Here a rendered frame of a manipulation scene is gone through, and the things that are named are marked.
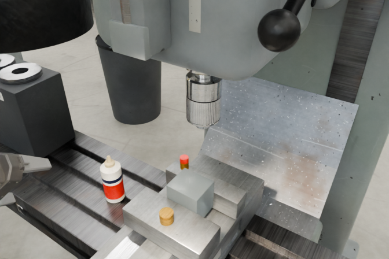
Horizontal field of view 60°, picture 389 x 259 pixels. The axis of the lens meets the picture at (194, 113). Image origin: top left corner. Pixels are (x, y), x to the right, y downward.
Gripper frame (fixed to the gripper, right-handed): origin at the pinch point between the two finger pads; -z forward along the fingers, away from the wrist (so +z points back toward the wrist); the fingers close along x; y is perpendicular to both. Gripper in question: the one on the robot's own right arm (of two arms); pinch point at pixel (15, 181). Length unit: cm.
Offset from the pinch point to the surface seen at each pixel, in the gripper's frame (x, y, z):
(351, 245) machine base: 24, -54, -124
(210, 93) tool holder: 37.8, -13.5, 4.0
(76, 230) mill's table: -0.6, -10.8, -9.1
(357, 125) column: 52, -23, -39
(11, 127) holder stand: -6.6, 19.5, -10.8
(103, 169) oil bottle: 9.5, -4.2, -10.8
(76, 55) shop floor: -95, 227, -227
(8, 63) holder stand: 1.6, 31.9, -9.1
